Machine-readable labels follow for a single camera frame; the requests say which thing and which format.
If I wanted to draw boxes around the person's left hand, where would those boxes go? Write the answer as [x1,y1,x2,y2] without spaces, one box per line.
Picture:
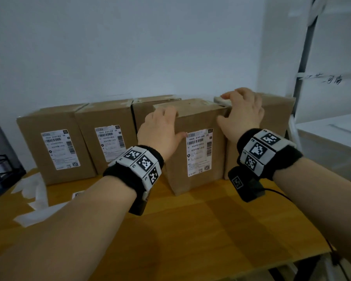
[136,106,188,161]

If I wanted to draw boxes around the person's right hand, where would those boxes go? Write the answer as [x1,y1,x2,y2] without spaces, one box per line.
[216,87,265,144]

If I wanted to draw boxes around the brown cardboard box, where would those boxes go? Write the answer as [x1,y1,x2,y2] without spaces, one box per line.
[16,103,97,185]
[131,95,182,133]
[75,98,138,174]
[223,92,296,180]
[153,98,230,196]

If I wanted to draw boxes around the shipping label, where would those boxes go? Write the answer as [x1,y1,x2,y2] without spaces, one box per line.
[41,129,81,171]
[94,124,126,163]
[186,128,213,178]

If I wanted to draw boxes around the person's left forearm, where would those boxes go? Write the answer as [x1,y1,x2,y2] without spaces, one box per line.
[0,176,137,281]

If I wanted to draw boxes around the person's right forearm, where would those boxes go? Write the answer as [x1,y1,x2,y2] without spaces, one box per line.
[272,157,351,276]

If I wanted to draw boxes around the black wristband with marker tiles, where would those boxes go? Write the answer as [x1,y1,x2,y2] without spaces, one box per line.
[103,144,165,199]
[236,128,303,181]

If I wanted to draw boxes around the white metal rack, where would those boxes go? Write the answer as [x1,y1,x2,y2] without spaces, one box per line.
[286,0,351,182]

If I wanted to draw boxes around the white tape strip with handwriting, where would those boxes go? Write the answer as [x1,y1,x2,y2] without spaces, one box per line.
[295,72,351,85]

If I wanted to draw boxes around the white paper sheet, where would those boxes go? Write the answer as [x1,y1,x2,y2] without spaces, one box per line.
[329,123,351,138]

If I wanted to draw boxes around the black shoe rack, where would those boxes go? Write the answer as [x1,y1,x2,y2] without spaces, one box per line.
[0,154,27,198]

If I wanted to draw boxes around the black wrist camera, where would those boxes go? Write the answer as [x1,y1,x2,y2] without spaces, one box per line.
[128,190,149,216]
[227,165,266,203]

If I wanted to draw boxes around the black camera cable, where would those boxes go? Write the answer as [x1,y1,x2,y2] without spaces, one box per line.
[263,189,350,281]

